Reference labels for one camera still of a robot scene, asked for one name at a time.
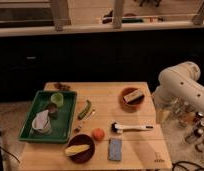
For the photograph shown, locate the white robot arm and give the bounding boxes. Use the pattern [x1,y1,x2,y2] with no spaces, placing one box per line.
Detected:
[153,61,204,114]

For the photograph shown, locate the green okra pod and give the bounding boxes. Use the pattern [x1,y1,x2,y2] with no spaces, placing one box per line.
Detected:
[78,100,91,120]

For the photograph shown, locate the orange bowl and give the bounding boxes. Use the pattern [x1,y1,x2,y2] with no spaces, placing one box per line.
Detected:
[119,87,145,110]

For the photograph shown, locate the brown dried cluster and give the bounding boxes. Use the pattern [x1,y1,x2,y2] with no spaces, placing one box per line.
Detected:
[54,82,70,91]

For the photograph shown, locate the green cup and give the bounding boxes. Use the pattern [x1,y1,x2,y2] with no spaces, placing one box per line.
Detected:
[50,92,64,107]

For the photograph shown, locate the small paint brush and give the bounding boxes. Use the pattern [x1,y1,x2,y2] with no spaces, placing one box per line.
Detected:
[74,109,95,133]

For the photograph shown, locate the orange fruit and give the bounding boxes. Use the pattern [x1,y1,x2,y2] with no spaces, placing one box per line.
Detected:
[92,128,105,141]

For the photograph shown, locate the dark small cup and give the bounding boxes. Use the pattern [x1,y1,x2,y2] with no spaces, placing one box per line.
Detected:
[46,103,58,118]

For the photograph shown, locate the green plastic tray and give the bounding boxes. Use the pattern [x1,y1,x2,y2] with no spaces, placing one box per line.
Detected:
[19,90,77,143]

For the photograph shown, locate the blue sponge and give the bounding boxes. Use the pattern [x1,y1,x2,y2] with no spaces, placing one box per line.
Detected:
[108,138,122,161]

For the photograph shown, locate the yellow corn cob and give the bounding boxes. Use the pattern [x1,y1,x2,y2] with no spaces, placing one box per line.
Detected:
[65,144,90,156]

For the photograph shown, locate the white crumpled cloth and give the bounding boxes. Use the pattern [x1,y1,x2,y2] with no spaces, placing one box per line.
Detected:
[32,110,51,134]

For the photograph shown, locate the wooden railing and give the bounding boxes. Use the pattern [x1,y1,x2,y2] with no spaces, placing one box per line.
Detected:
[0,0,204,36]

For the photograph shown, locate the dark brown bowl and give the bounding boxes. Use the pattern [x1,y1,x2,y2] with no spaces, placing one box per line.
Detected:
[65,134,95,163]

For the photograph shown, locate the white handled dish brush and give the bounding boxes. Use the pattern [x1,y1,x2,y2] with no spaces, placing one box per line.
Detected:
[111,122,154,134]

